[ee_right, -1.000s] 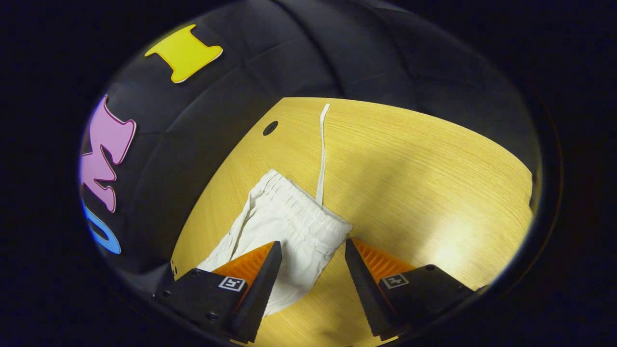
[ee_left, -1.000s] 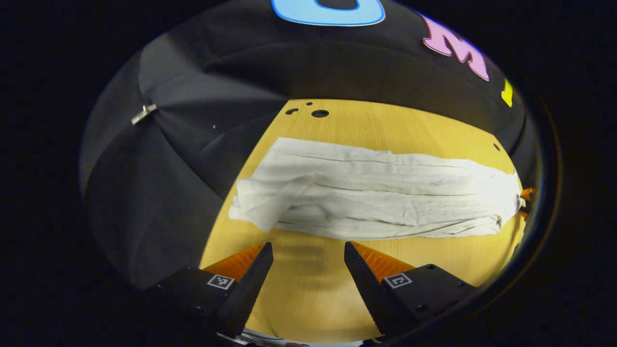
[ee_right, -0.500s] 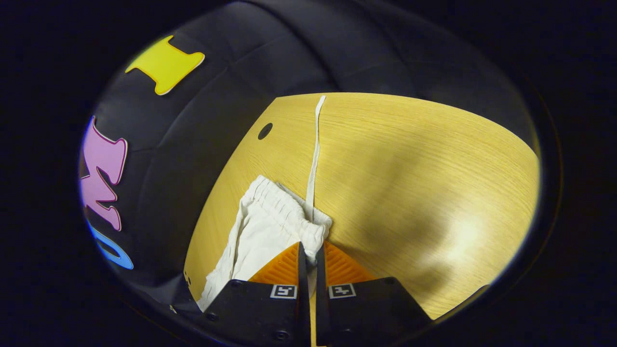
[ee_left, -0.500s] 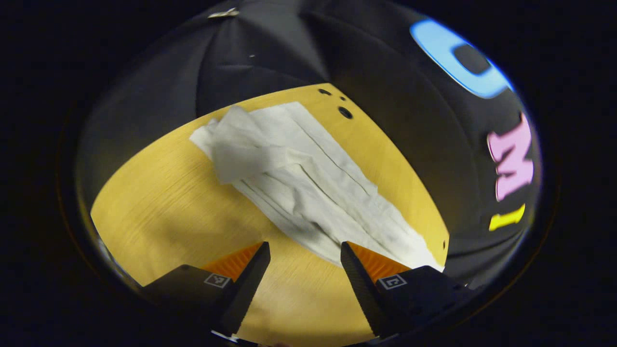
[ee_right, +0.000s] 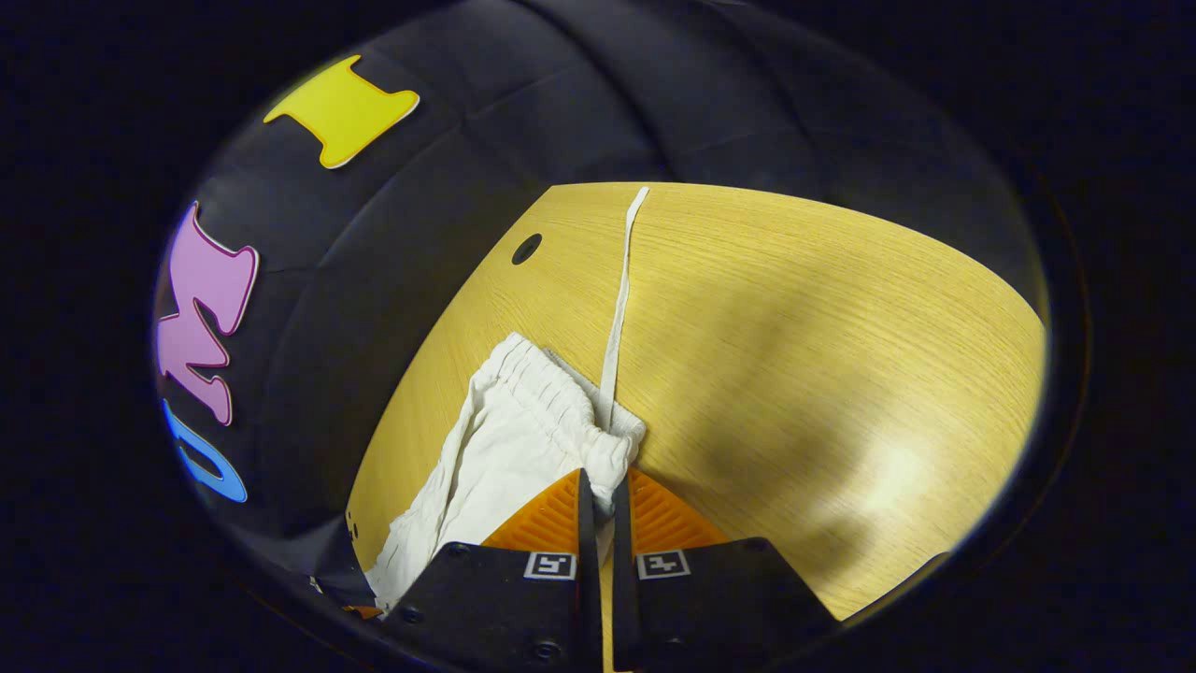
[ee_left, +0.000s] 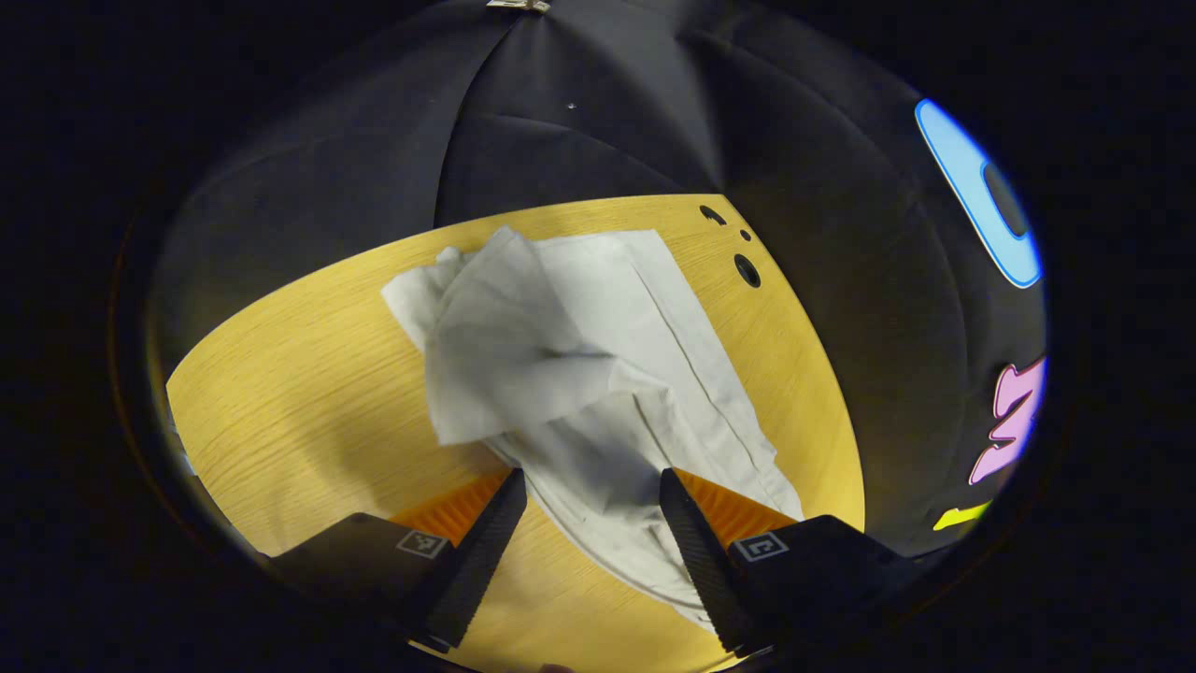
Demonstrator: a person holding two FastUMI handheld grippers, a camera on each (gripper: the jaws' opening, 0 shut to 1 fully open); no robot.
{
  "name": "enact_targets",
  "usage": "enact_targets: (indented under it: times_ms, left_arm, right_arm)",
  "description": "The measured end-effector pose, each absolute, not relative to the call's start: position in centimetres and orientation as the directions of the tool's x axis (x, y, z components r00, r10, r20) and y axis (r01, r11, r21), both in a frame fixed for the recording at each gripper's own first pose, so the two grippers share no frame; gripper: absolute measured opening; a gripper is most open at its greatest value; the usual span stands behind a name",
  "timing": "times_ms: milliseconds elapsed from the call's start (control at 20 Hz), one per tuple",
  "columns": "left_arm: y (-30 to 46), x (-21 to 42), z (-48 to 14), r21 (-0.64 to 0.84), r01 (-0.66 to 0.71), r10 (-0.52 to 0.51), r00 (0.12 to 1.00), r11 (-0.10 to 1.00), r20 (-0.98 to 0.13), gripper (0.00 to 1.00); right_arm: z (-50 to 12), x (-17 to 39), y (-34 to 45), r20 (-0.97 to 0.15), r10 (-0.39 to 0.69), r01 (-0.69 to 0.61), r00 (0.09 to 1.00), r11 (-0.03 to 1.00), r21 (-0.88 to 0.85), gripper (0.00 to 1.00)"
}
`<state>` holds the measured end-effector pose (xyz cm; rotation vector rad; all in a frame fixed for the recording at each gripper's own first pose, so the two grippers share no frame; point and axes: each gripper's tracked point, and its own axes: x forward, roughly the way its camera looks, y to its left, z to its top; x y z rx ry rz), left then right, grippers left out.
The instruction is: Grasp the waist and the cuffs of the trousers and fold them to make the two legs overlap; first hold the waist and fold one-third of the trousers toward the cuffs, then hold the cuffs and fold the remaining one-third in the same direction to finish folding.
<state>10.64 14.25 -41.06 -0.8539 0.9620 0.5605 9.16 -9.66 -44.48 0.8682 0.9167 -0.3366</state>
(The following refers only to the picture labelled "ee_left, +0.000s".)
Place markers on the black backdrop cloth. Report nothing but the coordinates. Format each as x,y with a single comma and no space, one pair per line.
607,121

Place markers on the white jeans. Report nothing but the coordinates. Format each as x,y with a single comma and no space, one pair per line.
579,393

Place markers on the silver cloth clip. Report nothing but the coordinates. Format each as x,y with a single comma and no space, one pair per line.
519,5

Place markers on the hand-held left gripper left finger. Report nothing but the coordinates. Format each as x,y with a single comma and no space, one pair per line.
476,570

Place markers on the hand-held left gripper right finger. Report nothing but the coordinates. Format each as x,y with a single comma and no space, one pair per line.
701,561

